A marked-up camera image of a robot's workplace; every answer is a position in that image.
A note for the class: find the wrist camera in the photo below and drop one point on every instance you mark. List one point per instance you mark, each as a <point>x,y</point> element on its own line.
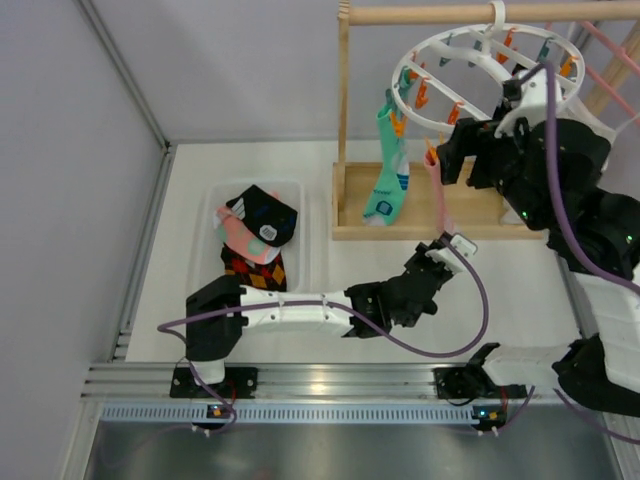
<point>457,250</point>
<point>540,96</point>

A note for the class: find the slotted white cable duct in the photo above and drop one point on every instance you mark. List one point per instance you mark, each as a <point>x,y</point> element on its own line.
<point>269,413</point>

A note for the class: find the white plastic basket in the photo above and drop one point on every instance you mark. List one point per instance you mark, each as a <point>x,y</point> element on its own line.
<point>205,263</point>

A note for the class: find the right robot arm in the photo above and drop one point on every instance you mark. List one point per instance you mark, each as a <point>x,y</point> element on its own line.
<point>548,172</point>

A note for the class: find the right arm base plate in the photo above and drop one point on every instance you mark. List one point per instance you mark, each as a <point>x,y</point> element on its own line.
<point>466,383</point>

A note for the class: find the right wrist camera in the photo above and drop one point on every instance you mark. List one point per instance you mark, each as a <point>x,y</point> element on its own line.
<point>540,96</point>

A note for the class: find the pink sock with green patches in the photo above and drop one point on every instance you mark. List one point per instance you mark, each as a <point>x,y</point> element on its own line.
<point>444,222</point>

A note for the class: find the aluminium mounting rail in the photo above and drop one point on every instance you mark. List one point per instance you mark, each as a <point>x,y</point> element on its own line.
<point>274,381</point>

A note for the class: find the white round clip hanger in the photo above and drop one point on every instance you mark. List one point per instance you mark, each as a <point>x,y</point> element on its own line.
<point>457,74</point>

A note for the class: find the pink plastic hanger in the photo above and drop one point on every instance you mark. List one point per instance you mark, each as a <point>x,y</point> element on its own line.
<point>611,53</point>

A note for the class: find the mint green sock blue stripes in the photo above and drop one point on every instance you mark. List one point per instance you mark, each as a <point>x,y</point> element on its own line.
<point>388,195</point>

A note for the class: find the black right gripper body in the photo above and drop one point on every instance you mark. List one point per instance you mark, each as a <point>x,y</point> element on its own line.
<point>461,150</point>

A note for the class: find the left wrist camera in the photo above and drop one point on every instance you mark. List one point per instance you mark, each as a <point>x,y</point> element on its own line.
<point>457,250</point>

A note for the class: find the argyle red orange black sock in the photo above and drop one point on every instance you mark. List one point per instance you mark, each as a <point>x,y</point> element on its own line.
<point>270,276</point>

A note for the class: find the wooden hanger rack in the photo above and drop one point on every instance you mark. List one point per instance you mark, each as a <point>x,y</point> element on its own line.
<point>481,214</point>

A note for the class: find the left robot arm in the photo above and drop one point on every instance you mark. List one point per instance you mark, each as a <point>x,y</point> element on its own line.
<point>225,310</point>

